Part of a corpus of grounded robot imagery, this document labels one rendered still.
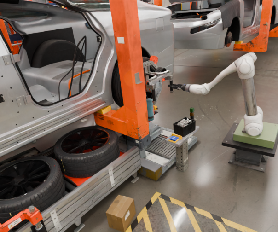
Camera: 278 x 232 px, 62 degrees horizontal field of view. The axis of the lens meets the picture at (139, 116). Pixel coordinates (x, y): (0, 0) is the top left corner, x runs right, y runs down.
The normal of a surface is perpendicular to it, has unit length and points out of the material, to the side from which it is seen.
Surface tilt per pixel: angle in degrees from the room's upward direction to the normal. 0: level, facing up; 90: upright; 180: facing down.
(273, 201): 0
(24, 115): 92
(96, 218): 0
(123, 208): 0
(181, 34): 87
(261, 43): 90
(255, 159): 90
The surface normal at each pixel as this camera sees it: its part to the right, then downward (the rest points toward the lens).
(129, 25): 0.76, 0.21
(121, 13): -0.65, 0.39
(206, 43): -0.09, 0.67
